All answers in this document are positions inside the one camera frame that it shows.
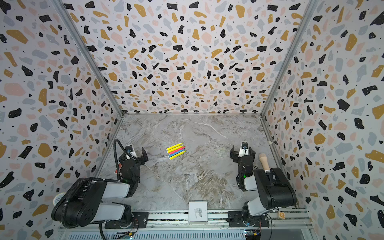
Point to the wooden rolling pin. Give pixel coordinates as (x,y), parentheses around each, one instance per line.
(264,161)

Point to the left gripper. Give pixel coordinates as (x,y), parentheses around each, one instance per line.
(139,157)

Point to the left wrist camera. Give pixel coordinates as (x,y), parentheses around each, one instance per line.
(131,152)

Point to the pink highlighter pen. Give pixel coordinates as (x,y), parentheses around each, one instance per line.
(173,151)

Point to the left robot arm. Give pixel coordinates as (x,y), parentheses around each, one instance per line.
(85,203)

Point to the small wooden tag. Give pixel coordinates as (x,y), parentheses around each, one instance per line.
(282,215)

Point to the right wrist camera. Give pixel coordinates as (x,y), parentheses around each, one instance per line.
(244,150)

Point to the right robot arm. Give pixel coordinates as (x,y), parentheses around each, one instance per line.
(273,187)

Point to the white box on rail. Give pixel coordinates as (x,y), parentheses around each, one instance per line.
(198,212)

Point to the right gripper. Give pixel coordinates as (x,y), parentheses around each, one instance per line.
(240,154)

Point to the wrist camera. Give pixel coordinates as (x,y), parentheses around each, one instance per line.
(131,152)
(244,150)

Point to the yellow highlighter pen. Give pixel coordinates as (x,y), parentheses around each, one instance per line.
(177,155)
(174,147)

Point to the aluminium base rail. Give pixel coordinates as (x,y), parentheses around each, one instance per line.
(174,225)

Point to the blue highlighter pen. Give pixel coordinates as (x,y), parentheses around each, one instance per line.
(177,152)

